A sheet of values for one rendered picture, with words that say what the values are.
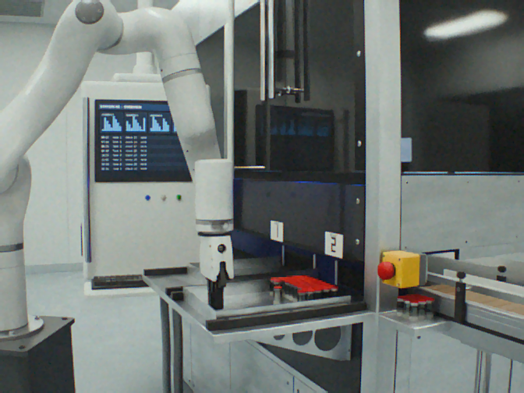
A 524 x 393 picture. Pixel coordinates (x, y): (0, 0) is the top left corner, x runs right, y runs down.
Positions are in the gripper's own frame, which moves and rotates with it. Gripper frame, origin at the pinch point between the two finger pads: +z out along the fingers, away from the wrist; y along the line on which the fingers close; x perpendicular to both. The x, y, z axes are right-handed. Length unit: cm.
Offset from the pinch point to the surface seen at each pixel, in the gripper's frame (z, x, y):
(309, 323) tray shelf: 4.9, -17.9, -10.9
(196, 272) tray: 2.3, -9.4, 44.3
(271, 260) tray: 2, -40, 54
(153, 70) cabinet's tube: -68, -8, 94
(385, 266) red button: -8.1, -32.3, -19.2
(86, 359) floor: 92, 9, 228
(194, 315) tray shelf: 4.4, 3.5, 5.0
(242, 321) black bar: 3.2, -3.0, -8.0
